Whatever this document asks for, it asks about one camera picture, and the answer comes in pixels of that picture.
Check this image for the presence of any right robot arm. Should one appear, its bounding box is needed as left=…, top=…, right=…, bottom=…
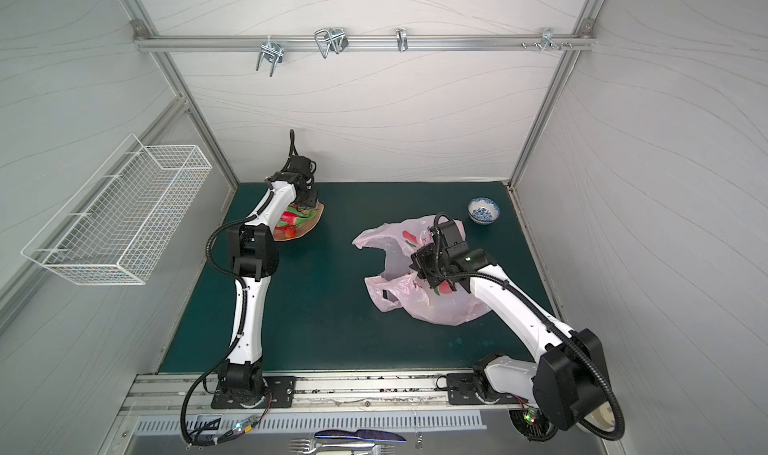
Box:
left=411, top=243, right=626, bottom=441

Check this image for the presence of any aluminium cross rail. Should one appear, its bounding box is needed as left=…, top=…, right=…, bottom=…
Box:
left=134, top=32, right=597, bottom=53

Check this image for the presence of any blue white ceramic bowl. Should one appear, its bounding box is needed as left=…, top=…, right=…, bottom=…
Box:
left=468, top=197, right=501, bottom=226

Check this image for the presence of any pink wavy fruit plate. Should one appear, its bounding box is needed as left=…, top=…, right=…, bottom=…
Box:
left=273, top=202, right=324, bottom=242

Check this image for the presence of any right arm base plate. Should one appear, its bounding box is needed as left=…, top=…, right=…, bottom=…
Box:
left=437, top=372, right=524, bottom=406

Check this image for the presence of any pink printed plastic bag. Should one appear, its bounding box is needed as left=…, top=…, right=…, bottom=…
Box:
left=352, top=215, right=490, bottom=326

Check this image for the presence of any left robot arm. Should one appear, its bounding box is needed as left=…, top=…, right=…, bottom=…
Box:
left=206, top=176, right=317, bottom=403

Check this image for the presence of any white wire basket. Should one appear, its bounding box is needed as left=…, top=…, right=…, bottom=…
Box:
left=21, top=134, right=212, bottom=286

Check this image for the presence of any dark blue knife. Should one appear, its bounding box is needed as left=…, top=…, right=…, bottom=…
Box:
left=314, top=429, right=406, bottom=444

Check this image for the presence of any pink dragon fruit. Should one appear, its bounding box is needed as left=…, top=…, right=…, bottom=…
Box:
left=276, top=207, right=317, bottom=230

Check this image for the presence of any silver fork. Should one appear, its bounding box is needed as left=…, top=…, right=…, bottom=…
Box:
left=288, top=439, right=396, bottom=455

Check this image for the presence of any metal hook clamp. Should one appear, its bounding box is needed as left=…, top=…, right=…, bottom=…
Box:
left=520, top=28, right=574, bottom=52
left=395, top=28, right=408, bottom=53
left=313, top=27, right=349, bottom=59
left=255, top=39, right=284, bottom=77

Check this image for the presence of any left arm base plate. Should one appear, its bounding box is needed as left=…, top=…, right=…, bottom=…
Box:
left=211, top=376, right=297, bottom=410

